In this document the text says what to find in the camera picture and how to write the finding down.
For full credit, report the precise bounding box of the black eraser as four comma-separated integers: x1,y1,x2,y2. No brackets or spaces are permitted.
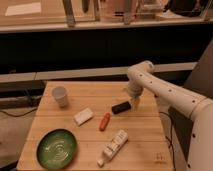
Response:
112,101,131,114

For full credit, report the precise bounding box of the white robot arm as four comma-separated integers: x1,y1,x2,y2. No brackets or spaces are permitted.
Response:
127,61,213,171

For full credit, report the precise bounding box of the white sponge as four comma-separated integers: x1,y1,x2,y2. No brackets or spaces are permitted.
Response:
74,108,94,126

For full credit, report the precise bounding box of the orange carrot toy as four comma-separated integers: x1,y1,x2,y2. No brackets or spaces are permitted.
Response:
99,113,110,131

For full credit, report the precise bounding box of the white plastic bottle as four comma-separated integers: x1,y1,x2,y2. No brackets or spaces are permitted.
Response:
97,130,128,167

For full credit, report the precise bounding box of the translucent plastic cup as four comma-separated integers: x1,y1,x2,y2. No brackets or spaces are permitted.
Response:
52,86,68,108

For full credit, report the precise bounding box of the green plate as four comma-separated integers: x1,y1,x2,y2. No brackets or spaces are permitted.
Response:
36,129,78,170

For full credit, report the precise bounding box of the black cable beside table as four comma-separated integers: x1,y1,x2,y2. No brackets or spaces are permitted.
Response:
159,111,177,167

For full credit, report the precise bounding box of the black cable on floor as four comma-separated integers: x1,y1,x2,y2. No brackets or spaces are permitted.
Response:
0,107,38,118

